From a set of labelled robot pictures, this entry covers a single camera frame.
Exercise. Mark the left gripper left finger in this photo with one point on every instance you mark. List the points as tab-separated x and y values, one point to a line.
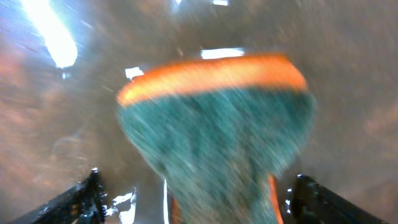
84	203

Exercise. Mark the black water tray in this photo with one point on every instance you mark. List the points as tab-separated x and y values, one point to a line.
57	125

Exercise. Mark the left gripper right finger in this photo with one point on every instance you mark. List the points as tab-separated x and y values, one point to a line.
310	202

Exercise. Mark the green orange sponge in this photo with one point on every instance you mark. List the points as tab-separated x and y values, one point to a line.
220	132

